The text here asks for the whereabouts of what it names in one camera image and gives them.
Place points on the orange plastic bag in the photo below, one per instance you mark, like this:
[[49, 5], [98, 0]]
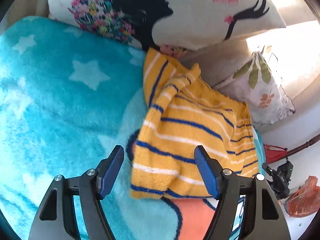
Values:
[[303, 200]]

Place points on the beige sofa cushion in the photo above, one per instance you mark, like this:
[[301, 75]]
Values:
[[220, 62]]

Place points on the yellow striped knit sweater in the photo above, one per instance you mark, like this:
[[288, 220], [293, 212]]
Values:
[[185, 140]]

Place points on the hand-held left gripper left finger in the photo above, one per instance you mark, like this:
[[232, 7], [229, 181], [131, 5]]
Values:
[[111, 173]]

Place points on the white pillow with black figure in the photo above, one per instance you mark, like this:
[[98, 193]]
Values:
[[190, 12]]

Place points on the white leaf print pillow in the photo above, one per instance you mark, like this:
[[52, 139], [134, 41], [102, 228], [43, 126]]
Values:
[[265, 92]]

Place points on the black device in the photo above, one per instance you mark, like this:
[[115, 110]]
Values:
[[281, 177]]

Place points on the red cloth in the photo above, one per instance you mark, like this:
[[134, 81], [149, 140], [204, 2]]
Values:
[[273, 152]]

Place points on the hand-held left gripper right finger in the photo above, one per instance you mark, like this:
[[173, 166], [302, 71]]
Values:
[[206, 173]]

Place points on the dark wooden stick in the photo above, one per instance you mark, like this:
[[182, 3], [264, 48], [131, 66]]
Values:
[[303, 146]]

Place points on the turquoise star print blanket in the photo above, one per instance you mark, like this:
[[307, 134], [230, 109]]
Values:
[[62, 120]]

